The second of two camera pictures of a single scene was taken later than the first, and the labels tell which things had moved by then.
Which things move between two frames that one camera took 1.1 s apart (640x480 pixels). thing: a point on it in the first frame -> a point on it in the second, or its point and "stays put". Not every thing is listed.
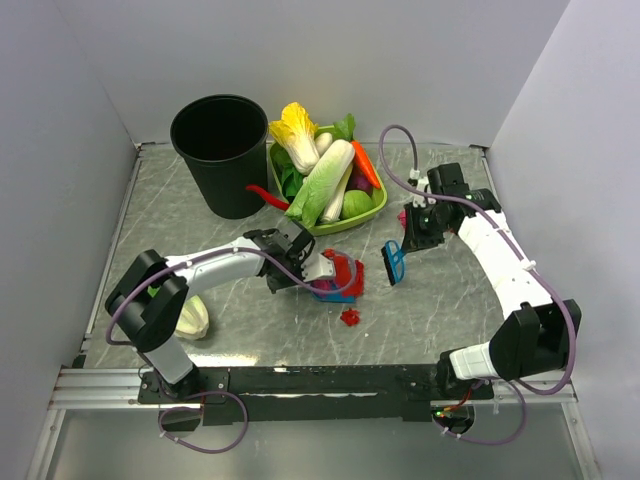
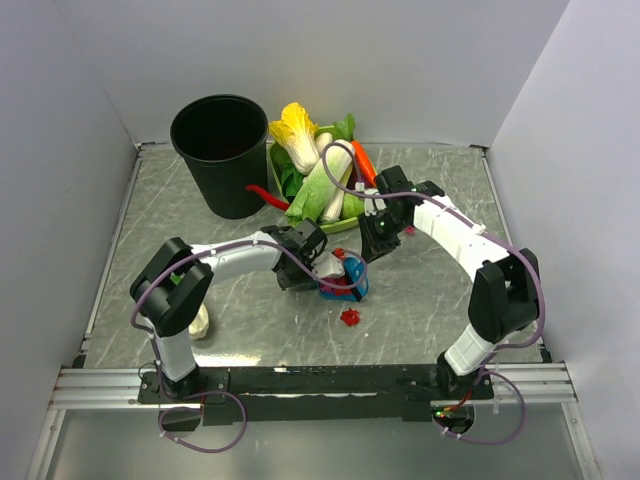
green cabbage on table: (194, 320) stays put
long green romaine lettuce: (309, 197) stays put
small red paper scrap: (350, 317) stays put
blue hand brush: (394, 261) -> (356, 274)
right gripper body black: (425, 226) -> (382, 231)
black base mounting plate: (329, 395) stays put
